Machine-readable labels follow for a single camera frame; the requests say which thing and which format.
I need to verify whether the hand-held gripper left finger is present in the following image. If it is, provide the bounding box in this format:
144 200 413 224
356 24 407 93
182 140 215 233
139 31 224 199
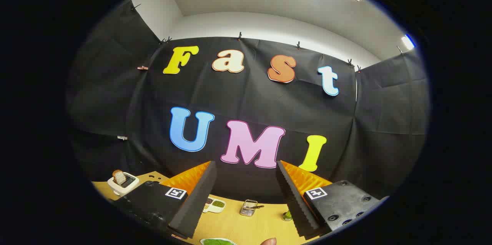
114 160 218 240

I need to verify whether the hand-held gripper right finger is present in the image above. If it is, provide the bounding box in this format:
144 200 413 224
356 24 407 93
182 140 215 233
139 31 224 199
276 160 389 238

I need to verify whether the white divided dish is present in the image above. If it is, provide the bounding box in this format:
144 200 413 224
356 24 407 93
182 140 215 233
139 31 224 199
203 197 226 213

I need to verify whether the white square plate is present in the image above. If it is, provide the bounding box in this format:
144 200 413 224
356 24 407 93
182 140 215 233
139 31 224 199
199 238 238 245

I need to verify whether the white toaster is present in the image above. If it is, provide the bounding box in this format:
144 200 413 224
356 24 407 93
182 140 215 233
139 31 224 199
107 172 140 196

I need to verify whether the row of black clips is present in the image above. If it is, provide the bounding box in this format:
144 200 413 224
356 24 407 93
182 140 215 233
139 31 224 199
131 3 404 73

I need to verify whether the wire basket with wooden handle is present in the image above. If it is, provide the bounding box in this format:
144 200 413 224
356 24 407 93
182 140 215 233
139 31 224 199
240 199 265 217

